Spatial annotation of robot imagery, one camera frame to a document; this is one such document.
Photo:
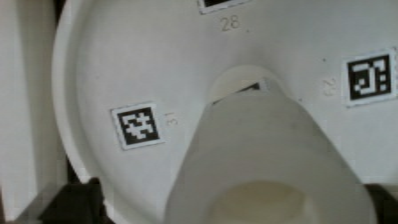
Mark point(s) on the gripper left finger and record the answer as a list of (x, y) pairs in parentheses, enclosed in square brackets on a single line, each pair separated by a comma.
[(76, 206)]

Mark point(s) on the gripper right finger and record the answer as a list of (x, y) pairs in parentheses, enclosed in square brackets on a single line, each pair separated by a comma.
[(385, 204)]

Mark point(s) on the white round table top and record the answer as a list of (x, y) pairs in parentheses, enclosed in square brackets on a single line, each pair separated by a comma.
[(156, 56)]

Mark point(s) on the white cylindrical table leg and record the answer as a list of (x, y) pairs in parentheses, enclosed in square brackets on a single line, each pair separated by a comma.
[(265, 175)]

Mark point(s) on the white front fence rail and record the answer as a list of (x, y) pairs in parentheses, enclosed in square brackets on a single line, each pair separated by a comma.
[(32, 159)]

